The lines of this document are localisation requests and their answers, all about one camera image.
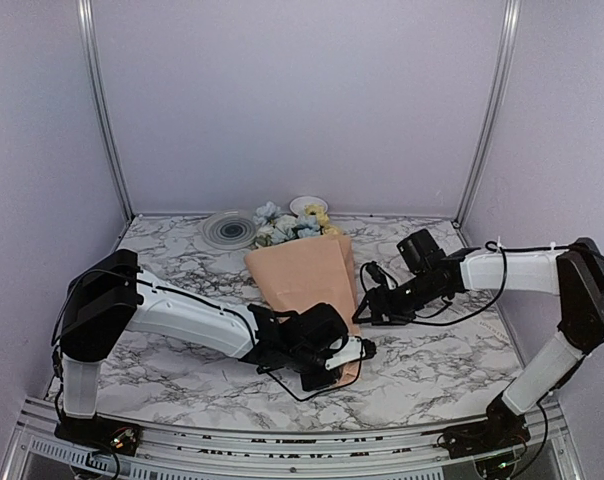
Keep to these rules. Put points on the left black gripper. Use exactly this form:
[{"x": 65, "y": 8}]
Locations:
[{"x": 314, "y": 384}]

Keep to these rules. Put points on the right aluminium corner post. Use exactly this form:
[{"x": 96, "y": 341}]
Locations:
[{"x": 497, "y": 92}]

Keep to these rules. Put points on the yellow fake flower stem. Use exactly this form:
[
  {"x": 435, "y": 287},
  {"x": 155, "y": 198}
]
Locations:
[{"x": 322, "y": 219}]

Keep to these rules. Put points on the white fake rose stem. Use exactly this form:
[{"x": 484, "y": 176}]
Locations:
[{"x": 276, "y": 231}]

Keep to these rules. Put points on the blue fake flower stem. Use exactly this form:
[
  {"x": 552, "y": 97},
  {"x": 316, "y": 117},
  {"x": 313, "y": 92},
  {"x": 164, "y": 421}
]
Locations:
[{"x": 306, "y": 228}]

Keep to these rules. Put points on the orange and white bowl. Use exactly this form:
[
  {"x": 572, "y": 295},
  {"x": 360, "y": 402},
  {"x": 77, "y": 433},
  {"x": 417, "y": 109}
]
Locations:
[{"x": 299, "y": 204}]

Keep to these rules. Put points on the aluminium front rail frame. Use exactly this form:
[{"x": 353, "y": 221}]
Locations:
[{"x": 181, "y": 452}]

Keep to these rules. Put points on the grey striped plate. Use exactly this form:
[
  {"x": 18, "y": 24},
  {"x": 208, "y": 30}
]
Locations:
[{"x": 229, "y": 230}]

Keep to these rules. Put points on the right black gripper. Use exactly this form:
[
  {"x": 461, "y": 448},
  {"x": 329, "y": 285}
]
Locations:
[{"x": 388, "y": 309}]

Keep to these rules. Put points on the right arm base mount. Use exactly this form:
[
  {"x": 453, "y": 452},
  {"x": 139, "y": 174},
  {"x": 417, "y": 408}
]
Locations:
[{"x": 501, "y": 428}]

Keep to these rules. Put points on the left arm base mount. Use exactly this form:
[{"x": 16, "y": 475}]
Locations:
[{"x": 112, "y": 436}]

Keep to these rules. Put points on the peach wrapping paper sheet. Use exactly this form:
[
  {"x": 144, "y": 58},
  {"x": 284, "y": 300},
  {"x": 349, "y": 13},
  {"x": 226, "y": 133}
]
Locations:
[{"x": 299, "y": 274}]

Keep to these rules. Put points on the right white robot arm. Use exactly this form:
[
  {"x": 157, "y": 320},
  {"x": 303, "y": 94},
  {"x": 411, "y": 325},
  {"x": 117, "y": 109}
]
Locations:
[{"x": 562, "y": 283}]

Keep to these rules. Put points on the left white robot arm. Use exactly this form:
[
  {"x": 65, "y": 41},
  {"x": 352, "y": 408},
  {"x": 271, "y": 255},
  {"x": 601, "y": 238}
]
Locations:
[{"x": 117, "y": 295}]

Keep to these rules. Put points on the left aluminium corner post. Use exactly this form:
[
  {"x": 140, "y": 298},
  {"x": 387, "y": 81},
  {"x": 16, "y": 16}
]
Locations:
[{"x": 91, "y": 51}]

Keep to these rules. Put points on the aluminium corner post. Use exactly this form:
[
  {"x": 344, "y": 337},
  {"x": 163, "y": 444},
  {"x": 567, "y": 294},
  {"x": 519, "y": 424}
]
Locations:
[
  {"x": 91, "y": 51},
  {"x": 497, "y": 92}
]

